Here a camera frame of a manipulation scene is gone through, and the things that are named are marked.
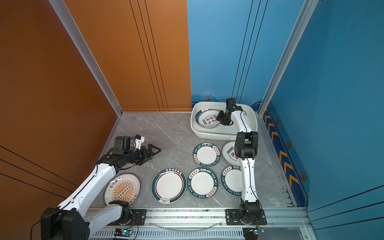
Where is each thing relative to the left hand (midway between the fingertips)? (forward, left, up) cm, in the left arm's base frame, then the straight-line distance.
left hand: (156, 152), depth 80 cm
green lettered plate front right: (-10, -42, -15) cm, 46 cm away
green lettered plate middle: (+7, -28, -14) cm, 32 cm away
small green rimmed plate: (+36, -30, -11) cm, 48 cm away
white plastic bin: (+23, -40, -11) cm, 47 cm away
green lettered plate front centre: (-11, -25, -14) cm, 31 cm away
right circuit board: (-33, -51, -14) cm, 62 cm away
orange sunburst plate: (-14, +18, -15) cm, 28 cm away
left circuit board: (-34, +13, -17) cm, 40 cm away
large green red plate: (-12, -6, -17) cm, 21 cm away
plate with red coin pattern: (+36, -29, -11) cm, 48 cm away
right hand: (+33, -36, -9) cm, 49 cm away
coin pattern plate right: (+9, -42, -14) cm, 45 cm away
